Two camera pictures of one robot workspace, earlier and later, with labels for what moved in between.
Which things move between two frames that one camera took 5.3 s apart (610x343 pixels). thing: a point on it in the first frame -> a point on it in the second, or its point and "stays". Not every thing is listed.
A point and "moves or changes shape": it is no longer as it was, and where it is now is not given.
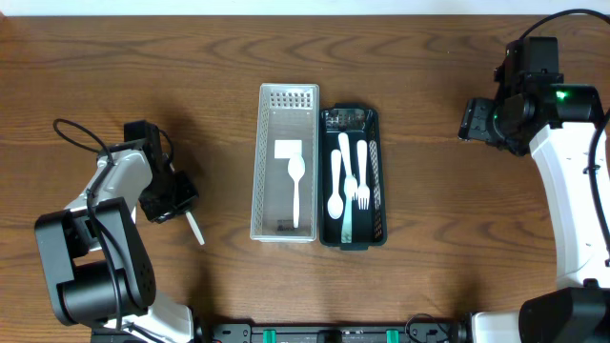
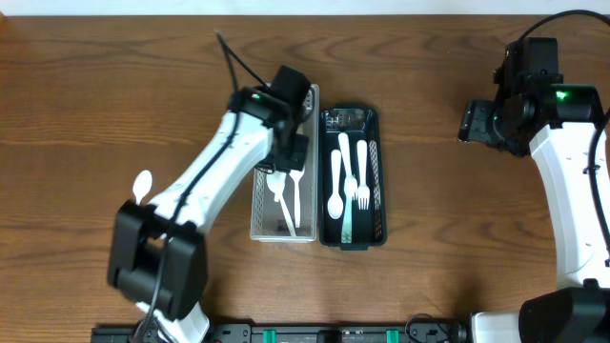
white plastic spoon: [296, 169] stays
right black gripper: [475, 120] stays
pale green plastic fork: [346, 225] stays
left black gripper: [174, 203] -> [293, 155]
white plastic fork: [363, 194] stays
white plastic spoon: [195, 228] moves or changes shape
